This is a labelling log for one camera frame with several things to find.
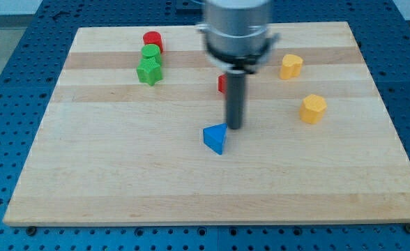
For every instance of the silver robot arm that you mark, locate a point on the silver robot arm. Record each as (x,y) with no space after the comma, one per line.
(236,34)

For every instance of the red star block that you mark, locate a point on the red star block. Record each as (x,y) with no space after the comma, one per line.
(222,83)

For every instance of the green star block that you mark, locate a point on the green star block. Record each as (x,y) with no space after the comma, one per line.
(149,71)

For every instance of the blue triangle block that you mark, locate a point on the blue triangle block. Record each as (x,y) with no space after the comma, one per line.
(215,137)

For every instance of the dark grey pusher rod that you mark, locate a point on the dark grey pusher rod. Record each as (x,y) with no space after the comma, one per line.
(235,98)

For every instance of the wooden board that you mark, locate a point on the wooden board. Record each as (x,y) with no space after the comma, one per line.
(111,151)

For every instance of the green cylinder block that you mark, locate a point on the green cylinder block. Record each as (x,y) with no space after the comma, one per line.
(152,51)

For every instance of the red cylinder block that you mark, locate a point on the red cylinder block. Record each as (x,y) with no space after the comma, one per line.
(153,37)

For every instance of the yellow heart block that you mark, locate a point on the yellow heart block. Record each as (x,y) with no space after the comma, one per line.
(291,66)

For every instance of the yellow hexagon block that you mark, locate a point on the yellow hexagon block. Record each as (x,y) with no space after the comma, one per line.
(313,108)

